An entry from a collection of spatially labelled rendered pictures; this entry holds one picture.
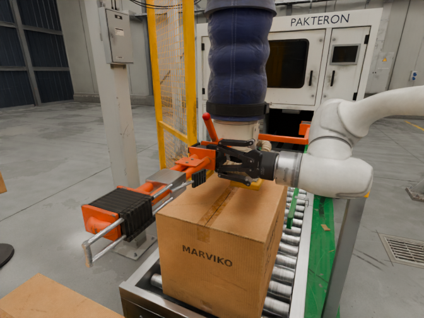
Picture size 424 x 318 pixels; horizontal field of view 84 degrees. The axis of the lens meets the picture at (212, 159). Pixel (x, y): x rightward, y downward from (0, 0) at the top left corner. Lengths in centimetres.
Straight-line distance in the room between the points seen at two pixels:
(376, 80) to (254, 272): 878
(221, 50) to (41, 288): 122
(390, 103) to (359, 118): 7
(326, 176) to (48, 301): 115
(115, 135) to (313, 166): 147
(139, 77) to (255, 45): 1076
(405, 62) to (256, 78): 906
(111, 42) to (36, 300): 135
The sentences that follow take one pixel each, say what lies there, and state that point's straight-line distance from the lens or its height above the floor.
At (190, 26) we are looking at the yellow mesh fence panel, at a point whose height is 165.
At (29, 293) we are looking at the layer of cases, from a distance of 138.
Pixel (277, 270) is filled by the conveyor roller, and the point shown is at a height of 55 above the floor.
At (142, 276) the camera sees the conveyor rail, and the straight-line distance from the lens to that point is 118.
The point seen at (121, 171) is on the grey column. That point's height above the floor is 72.
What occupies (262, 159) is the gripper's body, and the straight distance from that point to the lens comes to 61.
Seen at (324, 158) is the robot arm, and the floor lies 124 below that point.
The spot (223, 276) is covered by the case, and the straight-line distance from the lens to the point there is 91.
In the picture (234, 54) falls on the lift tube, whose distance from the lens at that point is 80.
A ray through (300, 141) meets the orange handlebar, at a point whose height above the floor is 119.
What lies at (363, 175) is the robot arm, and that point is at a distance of 61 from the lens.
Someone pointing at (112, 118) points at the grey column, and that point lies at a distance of 180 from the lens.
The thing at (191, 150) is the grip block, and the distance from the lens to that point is 68.
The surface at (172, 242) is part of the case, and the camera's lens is 93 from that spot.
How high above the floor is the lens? 142
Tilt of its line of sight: 20 degrees down
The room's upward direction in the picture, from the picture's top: straight up
